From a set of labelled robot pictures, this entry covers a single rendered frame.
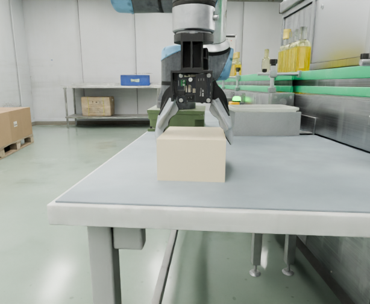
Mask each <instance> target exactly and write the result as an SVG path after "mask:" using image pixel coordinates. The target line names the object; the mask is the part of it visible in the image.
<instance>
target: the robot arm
mask: <svg viewBox="0 0 370 304"><path fill-rule="evenodd" d="M111 4H112V6H113V8H114V9H115V10H116V11H117V12H118V13H131V14H134V13H172V32H173V33H174V43H175V44H176V45H170V46H166V47H164V48H163V49H162V51H161V90H160V93H159V96H158V100H157V108H160V113H159V114H158V118H157V124H156V128H155V143H157V138H158V137H159V136H160V135H161V134H162V133H164V132H165V129H166V127H167V126H168V125H169V123H170V119H171V118H172V117H173V116H174V115H176V114H177V112H178V111H179V110H180V109H194V108H196V103H201V104H203V103H211V106H210V108H209V111H210V112H211V114H212V115H213V116H215V117H216V118H217V119H218V121H219V126H220V127H221V128H222V129H223V130H224V133H225V137H226V139H227V141H228V142H229V144H230V145H231V144H233V128H232V124H231V118H230V113H229V108H228V102H227V97H226V95H225V93H224V91H223V90H222V89H221V88H220V87H219V86H218V84H217V81H221V80H227V79H228V78H229V76H230V72H231V65H232V61H233V53H234V49H233V48H230V43H229V41H228V40H227V39H226V25H227V0H111Z"/></svg>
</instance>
